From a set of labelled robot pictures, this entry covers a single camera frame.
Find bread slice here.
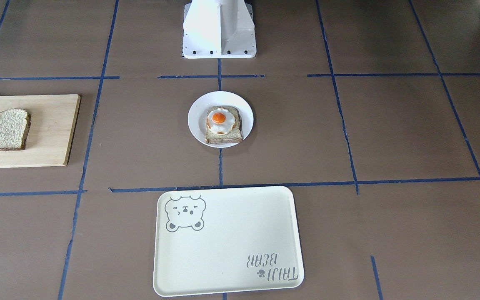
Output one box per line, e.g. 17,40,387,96
0,108,32,151
205,106,243,144

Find fried egg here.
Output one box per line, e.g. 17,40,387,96
206,107,237,135

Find cream bear tray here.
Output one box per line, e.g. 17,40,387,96
153,186,305,298

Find wooden cutting board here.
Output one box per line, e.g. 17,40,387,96
0,94,81,168

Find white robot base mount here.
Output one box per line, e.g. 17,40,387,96
182,0,257,59

